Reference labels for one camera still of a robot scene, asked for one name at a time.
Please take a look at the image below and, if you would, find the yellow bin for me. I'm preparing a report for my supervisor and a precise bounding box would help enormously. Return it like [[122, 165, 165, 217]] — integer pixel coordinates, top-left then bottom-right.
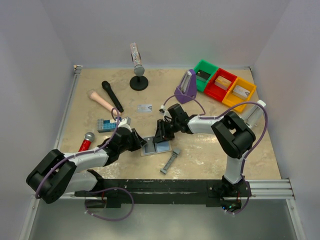
[[222, 77, 257, 107]]

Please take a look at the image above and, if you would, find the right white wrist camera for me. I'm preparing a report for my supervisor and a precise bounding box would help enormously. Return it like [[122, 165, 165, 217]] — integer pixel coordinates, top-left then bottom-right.
[[159, 105, 172, 122]]

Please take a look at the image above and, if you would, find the grey truss piece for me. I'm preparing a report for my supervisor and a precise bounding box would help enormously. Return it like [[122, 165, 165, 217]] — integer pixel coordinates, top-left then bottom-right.
[[160, 148, 181, 175]]

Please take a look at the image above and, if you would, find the beige card holder wallet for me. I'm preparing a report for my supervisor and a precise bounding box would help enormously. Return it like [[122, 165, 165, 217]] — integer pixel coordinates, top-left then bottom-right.
[[140, 141, 172, 157]]

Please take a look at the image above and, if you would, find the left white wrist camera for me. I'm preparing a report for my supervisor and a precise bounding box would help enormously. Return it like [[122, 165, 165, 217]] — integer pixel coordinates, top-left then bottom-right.
[[118, 117, 131, 130]]

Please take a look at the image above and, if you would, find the green bin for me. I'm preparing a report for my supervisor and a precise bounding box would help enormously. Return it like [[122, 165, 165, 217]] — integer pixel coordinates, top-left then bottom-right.
[[193, 59, 219, 93]]

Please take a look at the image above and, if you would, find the glitter microphone on stand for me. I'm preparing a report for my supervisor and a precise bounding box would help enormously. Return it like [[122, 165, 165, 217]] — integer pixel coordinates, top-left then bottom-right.
[[130, 42, 145, 77]]

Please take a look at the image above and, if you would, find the white card in yellow bin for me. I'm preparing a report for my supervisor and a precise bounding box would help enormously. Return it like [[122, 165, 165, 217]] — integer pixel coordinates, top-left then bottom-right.
[[232, 85, 251, 100]]

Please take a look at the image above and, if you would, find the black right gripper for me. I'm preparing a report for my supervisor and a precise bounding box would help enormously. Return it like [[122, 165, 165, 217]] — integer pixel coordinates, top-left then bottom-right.
[[153, 118, 181, 143]]

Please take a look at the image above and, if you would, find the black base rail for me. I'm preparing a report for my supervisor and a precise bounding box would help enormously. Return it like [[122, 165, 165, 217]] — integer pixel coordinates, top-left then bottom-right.
[[75, 178, 252, 208]]

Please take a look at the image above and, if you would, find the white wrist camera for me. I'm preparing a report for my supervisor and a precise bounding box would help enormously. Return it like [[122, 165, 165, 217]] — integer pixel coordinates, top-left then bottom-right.
[[159, 105, 172, 122], [118, 117, 131, 130]]

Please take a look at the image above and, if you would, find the red bin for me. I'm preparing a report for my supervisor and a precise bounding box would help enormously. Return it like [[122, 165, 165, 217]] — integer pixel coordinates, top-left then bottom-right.
[[203, 68, 237, 102]]

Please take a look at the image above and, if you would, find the black card in green bin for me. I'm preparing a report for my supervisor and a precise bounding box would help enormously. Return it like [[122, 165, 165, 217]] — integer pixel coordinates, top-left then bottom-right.
[[196, 70, 211, 83]]

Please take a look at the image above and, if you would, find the aluminium frame rail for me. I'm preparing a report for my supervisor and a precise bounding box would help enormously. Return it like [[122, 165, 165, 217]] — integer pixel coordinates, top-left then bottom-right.
[[31, 65, 83, 200]]

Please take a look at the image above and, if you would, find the white grey metronome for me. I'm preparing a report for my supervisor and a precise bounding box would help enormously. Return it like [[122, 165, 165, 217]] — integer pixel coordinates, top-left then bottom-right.
[[241, 103, 264, 129]]

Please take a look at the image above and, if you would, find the silver VIP card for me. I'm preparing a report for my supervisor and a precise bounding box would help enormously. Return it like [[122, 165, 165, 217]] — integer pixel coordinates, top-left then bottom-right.
[[137, 104, 153, 113]]

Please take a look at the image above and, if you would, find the black VIP card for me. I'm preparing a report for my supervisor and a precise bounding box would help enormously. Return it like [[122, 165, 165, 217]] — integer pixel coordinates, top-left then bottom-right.
[[144, 136, 154, 146]]

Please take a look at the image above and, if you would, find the tan card in red bin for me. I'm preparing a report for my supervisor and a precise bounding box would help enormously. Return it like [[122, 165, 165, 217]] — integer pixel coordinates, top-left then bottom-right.
[[214, 76, 232, 90]]

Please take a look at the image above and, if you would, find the black round microphone stand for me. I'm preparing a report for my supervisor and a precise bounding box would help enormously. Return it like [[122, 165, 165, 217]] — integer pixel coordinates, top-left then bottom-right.
[[129, 76, 149, 91]]

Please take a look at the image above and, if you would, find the black microphone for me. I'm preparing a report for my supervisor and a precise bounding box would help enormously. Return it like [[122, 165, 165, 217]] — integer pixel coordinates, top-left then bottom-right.
[[101, 80, 124, 113]]

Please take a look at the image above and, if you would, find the purple metronome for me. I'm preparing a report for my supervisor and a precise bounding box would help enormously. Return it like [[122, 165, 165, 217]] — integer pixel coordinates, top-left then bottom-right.
[[174, 69, 197, 104]]

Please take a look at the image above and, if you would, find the light blue toy brick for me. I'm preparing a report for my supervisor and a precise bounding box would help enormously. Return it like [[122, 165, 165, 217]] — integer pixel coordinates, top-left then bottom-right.
[[102, 119, 117, 133]]

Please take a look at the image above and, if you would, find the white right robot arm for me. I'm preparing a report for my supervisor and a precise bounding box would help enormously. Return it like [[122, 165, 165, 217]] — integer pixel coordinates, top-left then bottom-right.
[[153, 103, 256, 196]]

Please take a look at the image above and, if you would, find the red glitter microphone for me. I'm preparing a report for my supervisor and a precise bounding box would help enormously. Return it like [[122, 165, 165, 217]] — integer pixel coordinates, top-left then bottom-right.
[[78, 131, 95, 152]]

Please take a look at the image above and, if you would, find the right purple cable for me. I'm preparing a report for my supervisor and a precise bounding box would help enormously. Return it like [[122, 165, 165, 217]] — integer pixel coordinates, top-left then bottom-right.
[[162, 94, 270, 216]]

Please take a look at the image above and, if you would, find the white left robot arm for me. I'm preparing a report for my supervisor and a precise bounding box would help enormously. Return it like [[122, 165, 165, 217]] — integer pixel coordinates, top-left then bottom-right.
[[26, 126, 147, 204]]

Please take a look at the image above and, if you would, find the pink microphone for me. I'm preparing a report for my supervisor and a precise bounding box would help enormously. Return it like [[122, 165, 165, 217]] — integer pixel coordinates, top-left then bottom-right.
[[87, 90, 118, 116]]

